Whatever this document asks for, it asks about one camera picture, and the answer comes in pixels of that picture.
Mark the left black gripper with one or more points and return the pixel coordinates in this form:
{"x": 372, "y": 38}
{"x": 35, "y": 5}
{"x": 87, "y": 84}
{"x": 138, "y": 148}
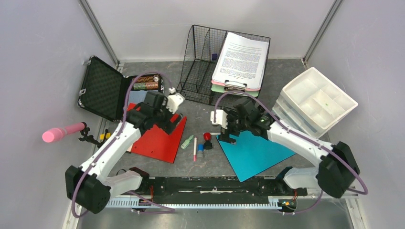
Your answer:
{"x": 167, "y": 126}

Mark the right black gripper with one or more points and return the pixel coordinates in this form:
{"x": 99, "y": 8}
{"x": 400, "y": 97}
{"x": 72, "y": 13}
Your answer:
{"x": 224, "y": 134}

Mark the pink clear clipboard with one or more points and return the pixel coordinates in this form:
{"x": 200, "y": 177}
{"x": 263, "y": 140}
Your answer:
{"x": 233, "y": 85}

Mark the red clipboard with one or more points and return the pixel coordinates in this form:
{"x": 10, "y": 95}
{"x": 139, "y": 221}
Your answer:
{"x": 157, "y": 144}

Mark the teal blue clipboard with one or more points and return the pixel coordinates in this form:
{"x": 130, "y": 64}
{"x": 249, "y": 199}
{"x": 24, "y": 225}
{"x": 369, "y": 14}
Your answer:
{"x": 251, "y": 155}

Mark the light green clipboard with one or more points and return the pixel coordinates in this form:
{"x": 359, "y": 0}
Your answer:
{"x": 235, "y": 90}

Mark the white printed paper sheet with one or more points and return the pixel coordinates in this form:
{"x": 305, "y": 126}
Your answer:
{"x": 242, "y": 60}

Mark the black wire mesh organizer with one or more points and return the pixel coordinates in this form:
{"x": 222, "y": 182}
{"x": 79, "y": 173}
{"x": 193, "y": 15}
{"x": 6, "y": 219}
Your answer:
{"x": 197, "y": 69}

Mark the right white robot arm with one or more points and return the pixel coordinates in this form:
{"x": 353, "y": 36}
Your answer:
{"x": 334, "y": 167}

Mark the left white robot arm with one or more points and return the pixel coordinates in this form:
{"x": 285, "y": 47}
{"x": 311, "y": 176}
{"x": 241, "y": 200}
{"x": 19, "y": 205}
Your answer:
{"x": 89, "y": 185}

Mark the blue playing card deck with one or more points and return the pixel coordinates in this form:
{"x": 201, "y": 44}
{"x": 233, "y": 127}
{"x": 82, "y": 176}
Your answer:
{"x": 136, "y": 97}

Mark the red chip stack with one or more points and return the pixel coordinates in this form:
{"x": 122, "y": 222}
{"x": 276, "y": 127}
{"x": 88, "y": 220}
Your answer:
{"x": 152, "y": 86}

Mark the green chip stack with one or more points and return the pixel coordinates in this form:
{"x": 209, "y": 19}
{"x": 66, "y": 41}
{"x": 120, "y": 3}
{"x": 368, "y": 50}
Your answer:
{"x": 139, "y": 86}

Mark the orange black chip stack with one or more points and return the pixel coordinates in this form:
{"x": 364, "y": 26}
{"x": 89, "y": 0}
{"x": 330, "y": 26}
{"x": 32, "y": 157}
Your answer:
{"x": 148, "y": 79}

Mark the green small highlighter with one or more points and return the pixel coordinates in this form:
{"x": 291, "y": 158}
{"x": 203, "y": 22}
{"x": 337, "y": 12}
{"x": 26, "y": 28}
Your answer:
{"x": 187, "y": 142}

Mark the red black stamp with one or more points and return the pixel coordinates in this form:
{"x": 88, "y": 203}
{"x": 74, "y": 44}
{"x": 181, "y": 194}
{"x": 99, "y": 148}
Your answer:
{"x": 207, "y": 144}

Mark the black poker chip case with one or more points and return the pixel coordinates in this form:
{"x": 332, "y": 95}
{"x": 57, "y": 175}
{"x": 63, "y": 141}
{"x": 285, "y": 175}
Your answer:
{"x": 104, "y": 89}

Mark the yellow black connector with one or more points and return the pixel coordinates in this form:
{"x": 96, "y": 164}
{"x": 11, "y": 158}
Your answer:
{"x": 105, "y": 136}

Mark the blue grey small cylinder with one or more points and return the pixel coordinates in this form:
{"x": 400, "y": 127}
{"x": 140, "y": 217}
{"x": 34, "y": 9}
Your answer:
{"x": 200, "y": 151}

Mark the pink pen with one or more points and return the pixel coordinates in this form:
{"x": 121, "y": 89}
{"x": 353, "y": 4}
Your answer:
{"x": 194, "y": 148}

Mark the white plastic drawer organizer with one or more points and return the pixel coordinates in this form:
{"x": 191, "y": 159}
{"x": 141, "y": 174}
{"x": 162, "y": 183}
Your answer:
{"x": 312, "y": 103}

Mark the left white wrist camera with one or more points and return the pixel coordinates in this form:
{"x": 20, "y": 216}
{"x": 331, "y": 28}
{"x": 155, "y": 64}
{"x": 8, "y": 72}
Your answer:
{"x": 173, "y": 102}

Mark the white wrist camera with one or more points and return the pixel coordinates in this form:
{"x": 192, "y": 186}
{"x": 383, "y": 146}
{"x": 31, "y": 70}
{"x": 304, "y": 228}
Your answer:
{"x": 219, "y": 117}
{"x": 173, "y": 102}

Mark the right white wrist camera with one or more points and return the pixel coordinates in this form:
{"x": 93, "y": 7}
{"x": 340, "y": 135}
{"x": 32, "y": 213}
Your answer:
{"x": 219, "y": 117}

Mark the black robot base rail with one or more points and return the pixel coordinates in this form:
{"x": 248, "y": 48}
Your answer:
{"x": 215, "y": 190}

